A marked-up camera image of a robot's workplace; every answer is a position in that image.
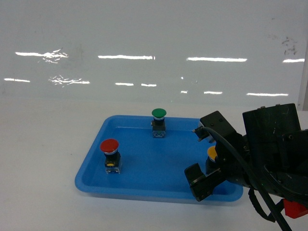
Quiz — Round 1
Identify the white whiteboard panel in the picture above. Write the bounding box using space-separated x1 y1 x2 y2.
0 0 308 107

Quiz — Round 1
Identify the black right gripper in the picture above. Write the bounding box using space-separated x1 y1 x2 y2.
184 133 251 202

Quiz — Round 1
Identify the blue plastic tray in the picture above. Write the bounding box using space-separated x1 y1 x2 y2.
74 115 244 203

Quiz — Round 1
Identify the green mushroom push button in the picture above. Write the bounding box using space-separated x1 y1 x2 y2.
151 108 167 138

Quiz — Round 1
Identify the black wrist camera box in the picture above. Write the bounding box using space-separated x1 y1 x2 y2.
193 111 237 143

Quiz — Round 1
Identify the red mushroom push button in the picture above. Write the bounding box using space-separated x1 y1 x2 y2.
100 139 122 174

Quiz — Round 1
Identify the yellow mushroom push button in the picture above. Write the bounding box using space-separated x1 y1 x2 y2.
205 146 218 175

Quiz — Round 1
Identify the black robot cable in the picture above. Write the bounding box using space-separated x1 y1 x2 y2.
201 127 293 231

